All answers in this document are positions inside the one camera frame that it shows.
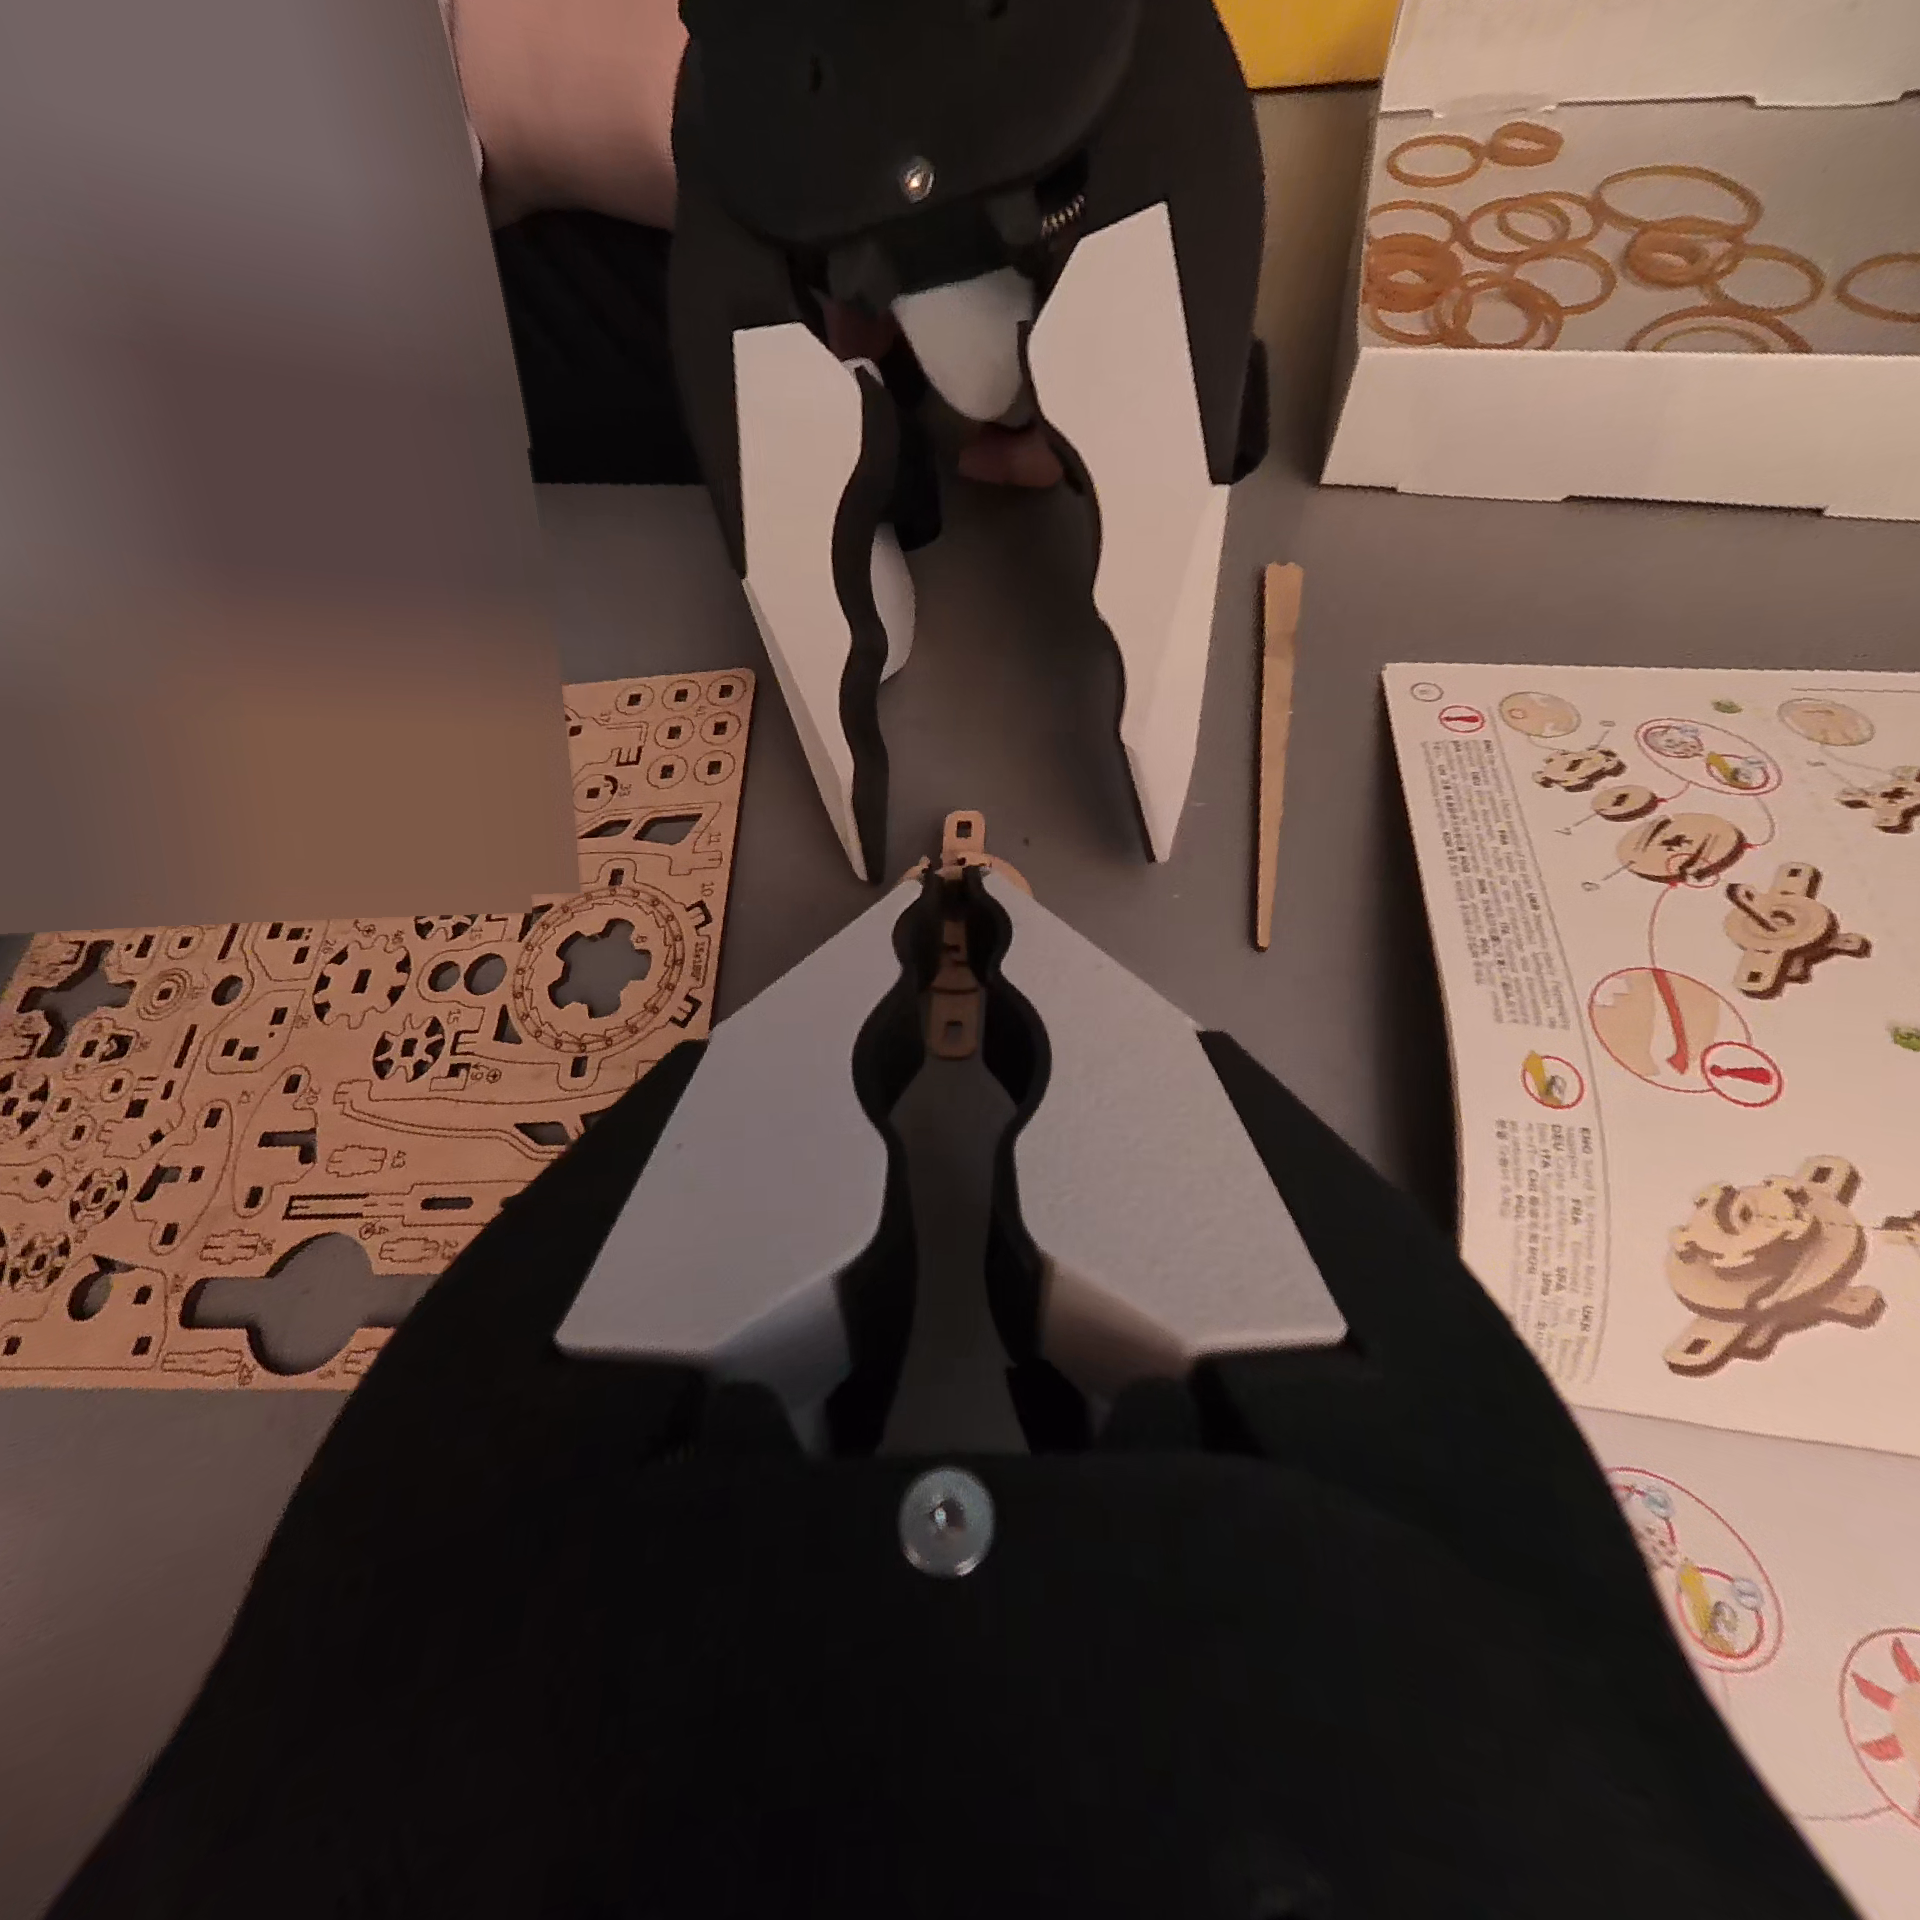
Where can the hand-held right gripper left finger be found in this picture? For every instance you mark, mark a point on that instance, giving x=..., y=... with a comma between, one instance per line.
x=748, y=1200

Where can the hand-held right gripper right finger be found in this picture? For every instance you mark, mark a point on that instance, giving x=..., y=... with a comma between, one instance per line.
x=1187, y=1200

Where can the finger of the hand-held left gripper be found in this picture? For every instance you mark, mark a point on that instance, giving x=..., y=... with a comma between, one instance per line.
x=1152, y=452
x=794, y=511

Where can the round wooden model assembly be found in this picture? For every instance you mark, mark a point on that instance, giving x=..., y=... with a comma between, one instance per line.
x=950, y=991

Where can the laser-cut wooden parts sheet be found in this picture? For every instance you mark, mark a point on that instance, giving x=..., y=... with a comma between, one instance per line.
x=464, y=1113

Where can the thin wooden stick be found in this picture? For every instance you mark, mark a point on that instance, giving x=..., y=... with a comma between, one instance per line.
x=1273, y=748

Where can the person's left forearm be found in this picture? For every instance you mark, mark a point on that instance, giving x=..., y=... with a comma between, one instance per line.
x=585, y=118

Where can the person's left hand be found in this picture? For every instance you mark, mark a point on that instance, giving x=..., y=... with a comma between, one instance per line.
x=1012, y=460

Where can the black quilted wrist pad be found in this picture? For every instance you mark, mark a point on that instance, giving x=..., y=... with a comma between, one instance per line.
x=598, y=359

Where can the pile of tan rubber bands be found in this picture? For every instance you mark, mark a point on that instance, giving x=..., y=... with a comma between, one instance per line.
x=1500, y=284

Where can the white cardboard box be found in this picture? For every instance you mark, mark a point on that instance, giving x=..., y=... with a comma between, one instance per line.
x=1576, y=437

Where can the illustrated instruction booklet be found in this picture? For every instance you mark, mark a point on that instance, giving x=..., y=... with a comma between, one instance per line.
x=1544, y=975

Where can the yellow plastic bin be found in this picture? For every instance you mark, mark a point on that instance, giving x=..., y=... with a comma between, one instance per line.
x=1303, y=36

